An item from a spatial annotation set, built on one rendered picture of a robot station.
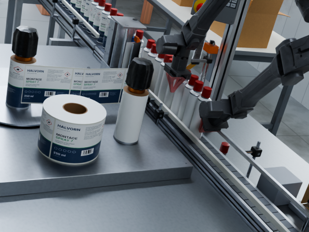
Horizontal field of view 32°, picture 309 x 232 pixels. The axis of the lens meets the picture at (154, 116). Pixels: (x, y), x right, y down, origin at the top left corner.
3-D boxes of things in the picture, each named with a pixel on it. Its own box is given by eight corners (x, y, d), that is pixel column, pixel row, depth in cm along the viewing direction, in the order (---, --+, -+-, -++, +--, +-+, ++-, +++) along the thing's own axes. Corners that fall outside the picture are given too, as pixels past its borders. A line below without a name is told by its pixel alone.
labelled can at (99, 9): (89, 35, 280) (95, -3, 271) (98, 35, 282) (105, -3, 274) (93, 38, 276) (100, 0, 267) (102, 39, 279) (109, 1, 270)
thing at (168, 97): (159, 108, 217) (170, 61, 208) (169, 107, 219) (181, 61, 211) (165, 114, 213) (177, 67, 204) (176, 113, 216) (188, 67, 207)
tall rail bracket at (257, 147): (230, 180, 188) (243, 140, 181) (246, 178, 191) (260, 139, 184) (235, 185, 185) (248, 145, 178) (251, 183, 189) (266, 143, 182)
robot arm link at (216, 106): (249, 115, 174) (245, 90, 176) (220, 114, 169) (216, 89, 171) (228, 125, 184) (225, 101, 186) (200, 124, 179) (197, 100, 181)
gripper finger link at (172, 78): (167, 95, 198) (173, 72, 194) (158, 86, 204) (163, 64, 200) (182, 95, 202) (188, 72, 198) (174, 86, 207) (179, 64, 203)
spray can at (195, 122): (184, 134, 201) (197, 85, 192) (194, 132, 204) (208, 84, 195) (193, 141, 197) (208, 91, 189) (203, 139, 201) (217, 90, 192)
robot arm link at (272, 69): (310, 76, 137) (302, 37, 140) (289, 77, 136) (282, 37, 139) (247, 120, 178) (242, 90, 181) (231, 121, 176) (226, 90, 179)
